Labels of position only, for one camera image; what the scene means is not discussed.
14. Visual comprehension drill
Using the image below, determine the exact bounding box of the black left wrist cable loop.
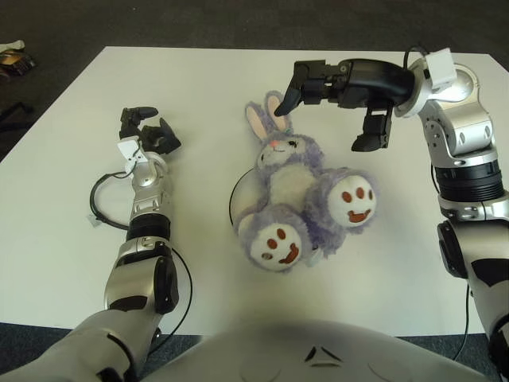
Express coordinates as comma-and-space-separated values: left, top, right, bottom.
89, 170, 134, 230

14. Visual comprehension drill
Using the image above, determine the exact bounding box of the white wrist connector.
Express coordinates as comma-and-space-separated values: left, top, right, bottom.
117, 134, 146, 174
423, 48, 457, 92

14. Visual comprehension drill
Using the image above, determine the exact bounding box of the grey robot torso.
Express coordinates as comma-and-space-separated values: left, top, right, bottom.
146, 318, 498, 382

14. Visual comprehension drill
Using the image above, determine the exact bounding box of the white right wrist connector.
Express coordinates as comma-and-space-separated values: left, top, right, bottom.
423, 48, 457, 92

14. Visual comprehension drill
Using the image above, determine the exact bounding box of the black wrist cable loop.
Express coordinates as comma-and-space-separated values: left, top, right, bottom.
89, 170, 134, 230
403, 45, 429, 68

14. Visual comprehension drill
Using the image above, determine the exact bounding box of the thin black right elbow cable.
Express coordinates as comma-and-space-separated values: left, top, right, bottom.
449, 286, 472, 361

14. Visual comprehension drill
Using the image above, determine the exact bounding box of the thin black left elbow cable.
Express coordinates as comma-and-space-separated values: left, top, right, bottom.
158, 246, 194, 351

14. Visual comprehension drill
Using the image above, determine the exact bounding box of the purple plush bunny doll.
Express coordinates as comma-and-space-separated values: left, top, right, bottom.
232, 90, 382, 272

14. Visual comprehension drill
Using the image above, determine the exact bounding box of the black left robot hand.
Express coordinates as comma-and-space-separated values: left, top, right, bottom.
119, 106, 183, 154

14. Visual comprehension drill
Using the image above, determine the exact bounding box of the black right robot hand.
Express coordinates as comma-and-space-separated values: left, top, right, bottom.
274, 58, 417, 153

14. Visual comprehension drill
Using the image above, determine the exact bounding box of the brown and black floor clutter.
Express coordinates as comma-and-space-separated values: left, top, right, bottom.
0, 38, 37, 76

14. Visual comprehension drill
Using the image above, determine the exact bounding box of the thin black elbow cable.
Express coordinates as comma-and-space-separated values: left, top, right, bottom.
158, 246, 194, 351
449, 286, 472, 361

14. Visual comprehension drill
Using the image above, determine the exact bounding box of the white plate with black rim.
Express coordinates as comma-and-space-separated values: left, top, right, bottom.
228, 166, 266, 230

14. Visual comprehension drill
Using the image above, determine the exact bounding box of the white left wrist connector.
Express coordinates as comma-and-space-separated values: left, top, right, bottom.
117, 134, 146, 174

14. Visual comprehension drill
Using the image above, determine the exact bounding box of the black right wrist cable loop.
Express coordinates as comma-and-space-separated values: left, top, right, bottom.
403, 45, 429, 68

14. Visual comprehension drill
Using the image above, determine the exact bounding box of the black object on floor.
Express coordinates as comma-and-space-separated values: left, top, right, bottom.
0, 101, 33, 131

